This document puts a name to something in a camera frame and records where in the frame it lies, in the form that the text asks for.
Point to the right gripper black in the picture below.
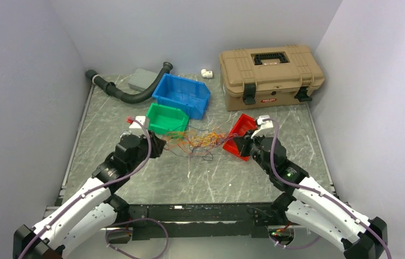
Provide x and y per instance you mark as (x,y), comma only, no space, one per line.
(243,142)

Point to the red plastic bin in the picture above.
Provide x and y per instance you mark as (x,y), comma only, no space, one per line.
(240,128)

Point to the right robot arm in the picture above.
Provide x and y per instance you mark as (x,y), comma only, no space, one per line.
(307,203)

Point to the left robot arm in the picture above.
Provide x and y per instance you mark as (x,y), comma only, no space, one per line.
(93,207)

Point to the blue plastic bin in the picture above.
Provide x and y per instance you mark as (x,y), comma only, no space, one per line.
(190,96)

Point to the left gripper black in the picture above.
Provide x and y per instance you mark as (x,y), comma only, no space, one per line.
(157,144)

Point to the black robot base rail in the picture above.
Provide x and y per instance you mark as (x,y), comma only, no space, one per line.
(254,219)

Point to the grey rectangular block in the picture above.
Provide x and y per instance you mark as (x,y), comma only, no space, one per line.
(141,79)

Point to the white pipe elbow fitting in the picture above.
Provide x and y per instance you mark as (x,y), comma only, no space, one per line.
(208,74)

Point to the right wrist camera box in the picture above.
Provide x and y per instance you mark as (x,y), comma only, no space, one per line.
(264,126)

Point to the tan plastic toolbox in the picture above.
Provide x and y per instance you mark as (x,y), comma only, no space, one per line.
(272,76)

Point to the green plastic bin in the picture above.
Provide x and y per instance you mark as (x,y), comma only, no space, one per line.
(163,119)

